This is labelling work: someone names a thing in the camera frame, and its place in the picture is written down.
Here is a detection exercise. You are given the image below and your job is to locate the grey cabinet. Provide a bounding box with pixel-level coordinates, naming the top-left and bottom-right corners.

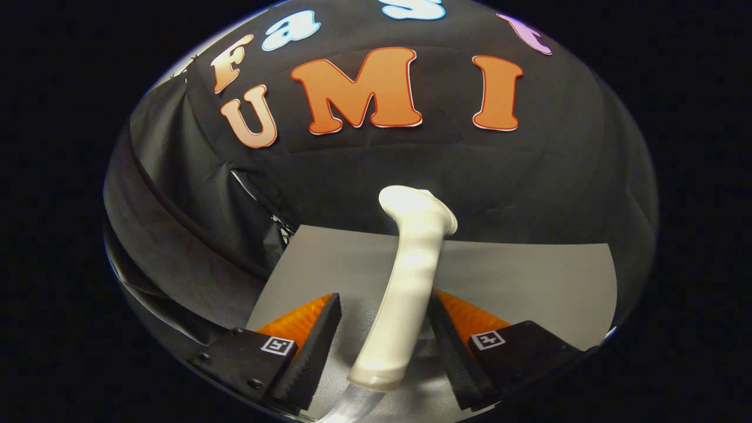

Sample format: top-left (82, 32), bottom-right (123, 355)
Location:
top-left (244, 225), bottom-right (619, 421)

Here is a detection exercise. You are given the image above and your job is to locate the white garment steamer head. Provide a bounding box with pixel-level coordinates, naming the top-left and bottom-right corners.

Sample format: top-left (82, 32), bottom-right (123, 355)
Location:
top-left (347, 185), bottom-right (459, 393)

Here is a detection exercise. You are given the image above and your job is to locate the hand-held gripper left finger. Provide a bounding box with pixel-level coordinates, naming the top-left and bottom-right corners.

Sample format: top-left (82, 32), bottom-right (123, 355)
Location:
top-left (189, 293), bottom-right (343, 412)

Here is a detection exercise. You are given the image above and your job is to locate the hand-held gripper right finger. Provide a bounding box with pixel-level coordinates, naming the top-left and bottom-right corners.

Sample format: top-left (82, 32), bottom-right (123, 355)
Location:
top-left (427, 288), bottom-right (588, 412)

